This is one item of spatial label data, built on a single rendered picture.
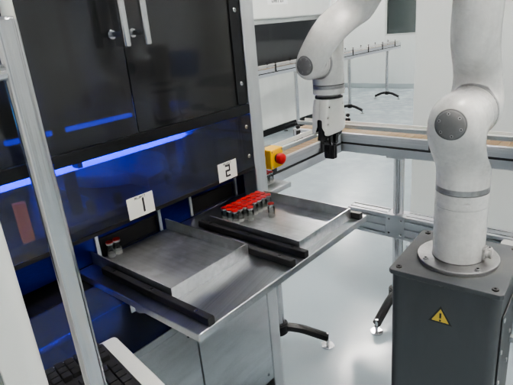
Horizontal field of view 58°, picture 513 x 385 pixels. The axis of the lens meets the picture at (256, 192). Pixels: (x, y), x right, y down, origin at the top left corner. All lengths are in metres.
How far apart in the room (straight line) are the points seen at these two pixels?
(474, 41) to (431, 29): 1.60
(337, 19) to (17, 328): 0.92
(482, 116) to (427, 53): 1.67
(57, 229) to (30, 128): 0.11
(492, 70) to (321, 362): 1.52
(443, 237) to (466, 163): 0.20
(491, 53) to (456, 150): 0.21
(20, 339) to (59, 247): 0.10
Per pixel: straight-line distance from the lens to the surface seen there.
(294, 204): 1.53
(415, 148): 2.13
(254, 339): 1.85
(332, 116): 1.27
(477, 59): 1.12
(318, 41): 1.16
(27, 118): 0.52
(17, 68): 0.51
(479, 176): 1.14
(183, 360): 1.60
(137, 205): 1.29
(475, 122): 1.05
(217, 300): 1.07
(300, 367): 2.23
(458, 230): 1.18
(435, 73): 2.70
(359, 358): 2.28
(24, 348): 0.58
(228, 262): 1.19
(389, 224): 2.33
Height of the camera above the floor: 1.45
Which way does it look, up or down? 20 degrees down
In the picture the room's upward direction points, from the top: 5 degrees counter-clockwise
